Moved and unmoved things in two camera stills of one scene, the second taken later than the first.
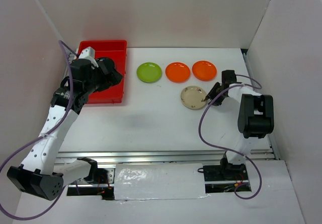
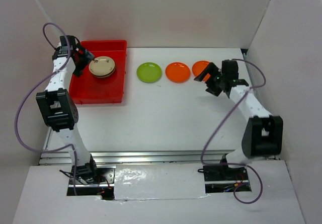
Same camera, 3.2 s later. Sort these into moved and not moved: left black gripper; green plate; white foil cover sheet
Moved: left black gripper
Not moved: green plate; white foil cover sheet
